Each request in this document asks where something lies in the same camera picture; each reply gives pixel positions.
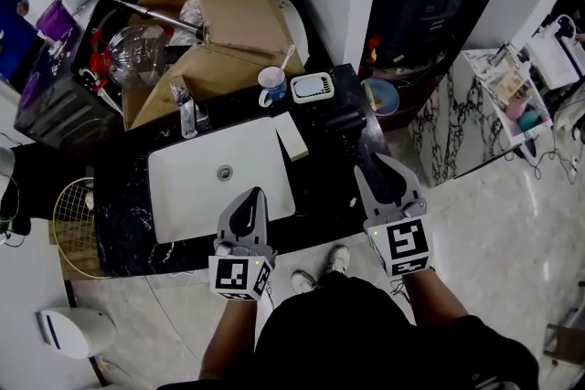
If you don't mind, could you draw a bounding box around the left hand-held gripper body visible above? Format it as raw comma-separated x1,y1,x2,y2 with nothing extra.
208,237,278,301

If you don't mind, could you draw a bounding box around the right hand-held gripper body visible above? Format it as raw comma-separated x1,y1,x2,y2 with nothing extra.
364,198,433,278

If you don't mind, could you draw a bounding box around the white rectangular sink basin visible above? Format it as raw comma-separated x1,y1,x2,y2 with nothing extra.
146,116,297,245

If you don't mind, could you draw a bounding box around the person's right forearm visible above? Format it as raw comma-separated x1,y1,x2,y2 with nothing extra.
401,267,470,331

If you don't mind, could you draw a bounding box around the person's left forearm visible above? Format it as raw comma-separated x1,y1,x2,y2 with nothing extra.
199,299,258,383

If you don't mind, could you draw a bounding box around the black marble vanity stand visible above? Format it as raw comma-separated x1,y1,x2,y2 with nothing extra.
93,63,393,279

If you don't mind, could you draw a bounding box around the person's right white shoe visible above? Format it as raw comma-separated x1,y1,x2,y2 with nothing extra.
326,245,352,275

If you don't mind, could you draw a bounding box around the person's white shoe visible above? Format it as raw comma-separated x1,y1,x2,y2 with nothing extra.
326,245,352,275
291,269,317,294

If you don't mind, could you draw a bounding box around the person's left white shoe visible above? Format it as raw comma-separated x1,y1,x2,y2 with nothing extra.
291,269,317,294

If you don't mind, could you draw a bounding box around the marble patterned cabinet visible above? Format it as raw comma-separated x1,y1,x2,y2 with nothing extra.
408,47,554,189

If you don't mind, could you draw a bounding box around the white soap bar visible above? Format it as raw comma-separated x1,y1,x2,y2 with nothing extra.
272,111,310,162

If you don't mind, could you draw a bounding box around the blue plate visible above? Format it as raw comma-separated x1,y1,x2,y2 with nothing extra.
360,77,400,116

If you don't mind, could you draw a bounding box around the chrome faucet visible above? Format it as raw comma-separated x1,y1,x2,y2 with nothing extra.
171,81,210,140

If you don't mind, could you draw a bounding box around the person's black clothing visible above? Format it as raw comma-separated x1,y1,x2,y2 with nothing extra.
157,271,541,390

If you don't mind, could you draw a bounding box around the white soap dish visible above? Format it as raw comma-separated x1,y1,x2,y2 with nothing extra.
290,71,335,105

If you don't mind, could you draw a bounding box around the blue mug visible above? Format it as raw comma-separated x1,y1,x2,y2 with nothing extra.
257,66,288,109

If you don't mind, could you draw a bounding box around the small red item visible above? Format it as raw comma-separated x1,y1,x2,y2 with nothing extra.
365,35,383,63

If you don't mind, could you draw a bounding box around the white toothbrush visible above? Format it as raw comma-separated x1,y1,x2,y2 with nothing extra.
279,44,297,72

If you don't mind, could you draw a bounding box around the white cylindrical trash can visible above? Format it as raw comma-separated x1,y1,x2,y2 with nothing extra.
35,306,118,360

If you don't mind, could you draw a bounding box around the clear glass bowl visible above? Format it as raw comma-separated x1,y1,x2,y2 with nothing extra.
108,25,166,87

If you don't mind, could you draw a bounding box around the white paper bag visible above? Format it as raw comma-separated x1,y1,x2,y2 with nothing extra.
525,13,585,91

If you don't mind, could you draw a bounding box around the black storage crate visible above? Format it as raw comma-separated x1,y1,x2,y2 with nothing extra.
13,36,124,151

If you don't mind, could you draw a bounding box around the red plastic object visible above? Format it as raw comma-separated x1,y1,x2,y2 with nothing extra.
89,29,114,93

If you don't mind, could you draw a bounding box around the large open cardboard box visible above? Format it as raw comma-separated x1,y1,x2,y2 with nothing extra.
122,0,306,132

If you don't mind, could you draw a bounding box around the metal rod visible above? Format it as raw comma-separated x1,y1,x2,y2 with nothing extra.
119,0,207,41

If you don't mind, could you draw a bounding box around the purple container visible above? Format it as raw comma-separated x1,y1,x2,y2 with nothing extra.
36,0,78,43

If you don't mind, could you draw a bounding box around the blue fabric object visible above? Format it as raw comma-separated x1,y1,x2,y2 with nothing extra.
0,0,38,82

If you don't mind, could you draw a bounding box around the gold wire basket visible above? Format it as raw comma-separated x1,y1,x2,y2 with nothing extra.
52,176,112,279

